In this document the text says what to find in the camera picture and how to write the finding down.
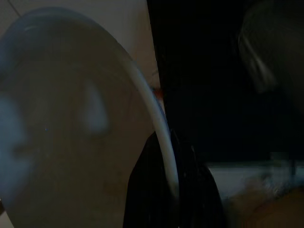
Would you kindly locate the white plate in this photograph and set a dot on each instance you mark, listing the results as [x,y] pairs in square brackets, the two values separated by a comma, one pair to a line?
[71,118]

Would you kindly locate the small black floor mat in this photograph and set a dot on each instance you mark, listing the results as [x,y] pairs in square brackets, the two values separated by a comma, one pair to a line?
[213,95]

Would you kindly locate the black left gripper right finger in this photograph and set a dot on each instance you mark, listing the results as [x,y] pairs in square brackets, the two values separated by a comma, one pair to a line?
[199,197]

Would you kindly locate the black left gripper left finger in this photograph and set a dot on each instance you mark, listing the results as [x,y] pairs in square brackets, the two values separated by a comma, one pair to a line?
[147,194]

